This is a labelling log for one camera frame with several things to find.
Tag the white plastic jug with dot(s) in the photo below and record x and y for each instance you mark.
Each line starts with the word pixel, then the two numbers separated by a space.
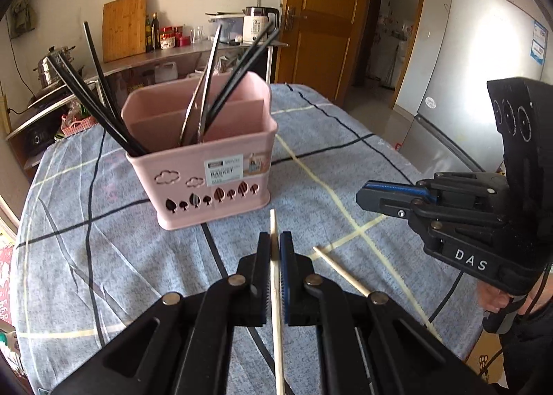
pixel 166 72

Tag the hanging cloth bag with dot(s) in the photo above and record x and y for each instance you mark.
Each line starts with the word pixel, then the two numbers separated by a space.
pixel 21 15

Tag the red woven basket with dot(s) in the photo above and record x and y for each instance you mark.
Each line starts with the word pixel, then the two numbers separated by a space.
pixel 77 125

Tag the wooden door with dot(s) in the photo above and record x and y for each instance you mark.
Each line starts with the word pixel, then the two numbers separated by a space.
pixel 319 32

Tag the clear plastic lidded box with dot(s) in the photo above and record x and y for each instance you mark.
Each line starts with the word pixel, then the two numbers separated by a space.
pixel 229 28

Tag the blue checked tablecloth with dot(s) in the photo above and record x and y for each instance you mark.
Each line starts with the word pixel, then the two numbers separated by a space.
pixel 129 256

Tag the black gas stove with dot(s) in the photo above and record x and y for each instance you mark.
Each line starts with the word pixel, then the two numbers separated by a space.
pixel 36 138

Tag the wooden cutting board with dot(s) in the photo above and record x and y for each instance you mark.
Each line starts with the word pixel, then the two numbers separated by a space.
pixel 125 28

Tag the silver fridge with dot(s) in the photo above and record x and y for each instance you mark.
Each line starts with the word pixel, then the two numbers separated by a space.
pixel 466 75

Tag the pink plastic chopstick basket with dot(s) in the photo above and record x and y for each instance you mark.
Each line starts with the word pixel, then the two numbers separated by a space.
pixel 147 196

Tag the red lidded jar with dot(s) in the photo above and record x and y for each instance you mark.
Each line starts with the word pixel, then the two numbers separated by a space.
pixel 178 34
pixel 167 40

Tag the dark sauce bottle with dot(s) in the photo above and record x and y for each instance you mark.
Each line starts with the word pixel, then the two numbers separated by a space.
pixel 156 32

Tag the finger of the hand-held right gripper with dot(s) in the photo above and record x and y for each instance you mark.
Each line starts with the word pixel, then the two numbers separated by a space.
pixel 380 204
pixel 397 188

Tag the green oil bottle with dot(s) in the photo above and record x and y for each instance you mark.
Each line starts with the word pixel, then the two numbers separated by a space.
pixel 149 34

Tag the metal chopstick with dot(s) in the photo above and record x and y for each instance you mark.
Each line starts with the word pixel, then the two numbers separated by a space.
pixel 192 110
pixel 205 101

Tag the wall power strip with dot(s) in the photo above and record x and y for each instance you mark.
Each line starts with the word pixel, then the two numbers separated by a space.
pixel 4 106

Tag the black chopsticks in basket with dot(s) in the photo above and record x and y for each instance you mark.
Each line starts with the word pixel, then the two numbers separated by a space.
pixel 181 49

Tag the person's right hand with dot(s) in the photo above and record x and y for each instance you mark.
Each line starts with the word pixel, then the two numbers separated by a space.
pixel 491 298

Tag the white electric kettle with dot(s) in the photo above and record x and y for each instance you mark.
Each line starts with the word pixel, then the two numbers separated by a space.
pixel 255 25

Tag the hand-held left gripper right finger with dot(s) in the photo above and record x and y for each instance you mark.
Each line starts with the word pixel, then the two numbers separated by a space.
pixel 286 265

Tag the clear drinking glass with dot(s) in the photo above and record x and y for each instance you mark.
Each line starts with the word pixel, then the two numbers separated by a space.
pixel 196 35

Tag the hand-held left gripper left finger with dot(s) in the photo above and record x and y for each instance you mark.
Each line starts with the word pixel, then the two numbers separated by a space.
pixel 259 265

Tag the wooden chopstick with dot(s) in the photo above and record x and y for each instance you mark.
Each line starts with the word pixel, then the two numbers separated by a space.
pixel 276 334
pixel 341 270

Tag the steel steamer pot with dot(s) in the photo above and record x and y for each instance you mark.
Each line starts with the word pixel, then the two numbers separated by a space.
pixel 49 71

